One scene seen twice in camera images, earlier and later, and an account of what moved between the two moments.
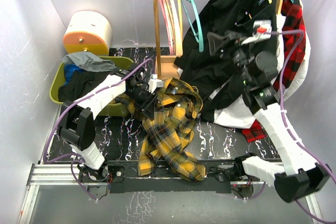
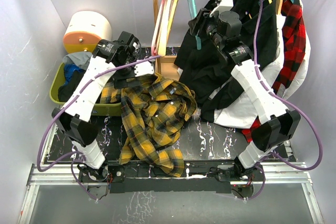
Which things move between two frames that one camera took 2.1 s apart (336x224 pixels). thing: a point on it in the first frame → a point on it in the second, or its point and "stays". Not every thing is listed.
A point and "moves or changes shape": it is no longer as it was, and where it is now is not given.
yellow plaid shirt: (169, 134) moves or changes shape
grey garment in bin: (87, 62) stays
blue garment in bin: (69, 70) stays
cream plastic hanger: (178, 37) → (165, 22)
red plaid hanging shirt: (294, 38) stays
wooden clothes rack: (168, 65) stays
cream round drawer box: (88, 31) stays
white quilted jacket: (237, 114) stays
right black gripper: (232, 41) → (202, 20)
